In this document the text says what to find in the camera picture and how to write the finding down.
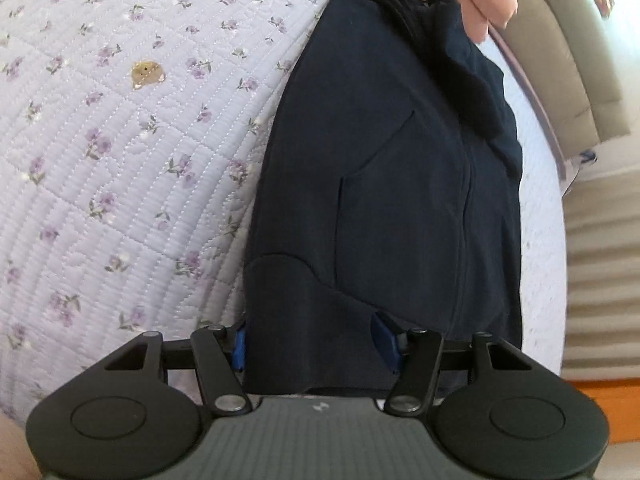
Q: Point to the dark navy striped jacket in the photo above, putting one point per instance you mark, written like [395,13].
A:
[390,183]

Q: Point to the white radiator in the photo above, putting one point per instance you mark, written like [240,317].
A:
[602,240]

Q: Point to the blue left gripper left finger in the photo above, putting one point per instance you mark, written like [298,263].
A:
[238,351]

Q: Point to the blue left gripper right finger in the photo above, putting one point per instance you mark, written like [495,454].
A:
[389,339]

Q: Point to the lilac floral quilted bedspread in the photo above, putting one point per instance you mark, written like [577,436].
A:
[132,136]

